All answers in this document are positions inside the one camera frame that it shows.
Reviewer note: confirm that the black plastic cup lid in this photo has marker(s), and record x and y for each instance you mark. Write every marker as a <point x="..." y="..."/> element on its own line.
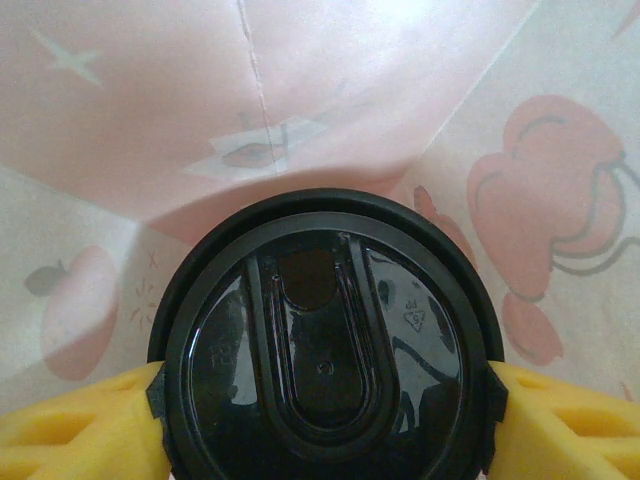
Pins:
<point x="325" y="350"/>

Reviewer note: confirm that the red white paper bag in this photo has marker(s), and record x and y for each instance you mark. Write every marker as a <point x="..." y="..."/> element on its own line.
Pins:
<point x="350" y="75"/>

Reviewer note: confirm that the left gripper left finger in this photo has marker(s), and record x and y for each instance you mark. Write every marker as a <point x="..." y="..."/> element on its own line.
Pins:
<point x="75" y="430"/>

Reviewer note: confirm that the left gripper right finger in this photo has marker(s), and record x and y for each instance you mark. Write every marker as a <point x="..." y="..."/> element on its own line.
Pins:
<point x="565" y="435"/>

